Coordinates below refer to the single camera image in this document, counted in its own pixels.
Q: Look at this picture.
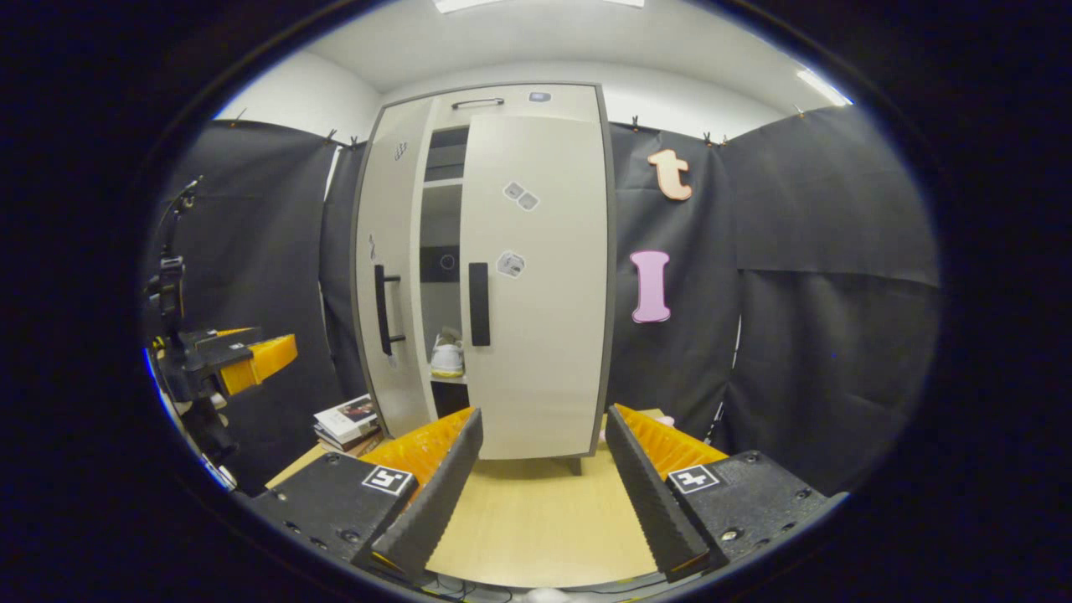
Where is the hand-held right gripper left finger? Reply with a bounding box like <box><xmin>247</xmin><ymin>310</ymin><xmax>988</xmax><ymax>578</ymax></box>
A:
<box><xmin>251</xmin><ymin>407</ymin><xmax>485</xmax><ymax>583</ymax></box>

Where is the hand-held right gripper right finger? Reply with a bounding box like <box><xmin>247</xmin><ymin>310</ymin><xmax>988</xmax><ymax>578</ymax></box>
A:
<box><xmin>605</xmin><ymin>404</ymin><xmax>847</xmax><ymax>585</ymax></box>

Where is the white shoe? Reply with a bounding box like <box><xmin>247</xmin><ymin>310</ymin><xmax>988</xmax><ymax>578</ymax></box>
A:
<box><xmin>430</xmin><ymin>328</ymin><xmax>466</xmax><ymax>379</ymax></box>

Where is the grey cabinet door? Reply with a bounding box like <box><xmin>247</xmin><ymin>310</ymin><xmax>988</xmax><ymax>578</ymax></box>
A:
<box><xmin>459</xmin><ymin>113</ymin><xmax>611</xmax><ymax>461</ymax></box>
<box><xmin>353</xmin><ymin>96</ymin><xmax>441</xmax><ymax>438</ymax></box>

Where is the grey shoe cabinet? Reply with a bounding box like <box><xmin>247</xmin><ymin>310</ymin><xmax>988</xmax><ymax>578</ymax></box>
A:
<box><xmin>350</xmin><ymin>81</ymin><xmax>618</xmax><ymax>461</ymax></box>

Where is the grey cabinet drawer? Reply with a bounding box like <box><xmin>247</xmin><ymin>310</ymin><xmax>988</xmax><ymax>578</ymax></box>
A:
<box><xmin>427</xmin><ymin>84</ymin><xmax>602</xmax><ymax>126</ymax></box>

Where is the dark edged book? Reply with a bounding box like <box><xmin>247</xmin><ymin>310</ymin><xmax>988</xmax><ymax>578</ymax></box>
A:
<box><xmin>317</xmin><ymin>429</ymin><xmax>383</xmax><ymax>453</ymax></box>

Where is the black backdrop cloth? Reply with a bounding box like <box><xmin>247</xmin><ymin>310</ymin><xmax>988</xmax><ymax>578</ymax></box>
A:
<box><xmin>142</xmin><ymin>105</ymin><xmax>943</xmax><ymax>495</ymax></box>

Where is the ceiling light panel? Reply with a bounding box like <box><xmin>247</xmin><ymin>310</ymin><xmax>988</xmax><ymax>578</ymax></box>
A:
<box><xmin>433</xmin><ymin>0</ymin><xmax>646</xmax><ymax>14</ymax></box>
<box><xmin>796</xmin><ymin>69</ymin><xmax>853</xmax><ymax>108</ymax></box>

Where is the black door handle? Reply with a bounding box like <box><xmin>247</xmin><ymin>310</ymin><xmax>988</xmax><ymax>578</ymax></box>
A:
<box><xmin>374</xmin><ymin>264</ymin><xmax>407</xmax><ymax>357</ymax></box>

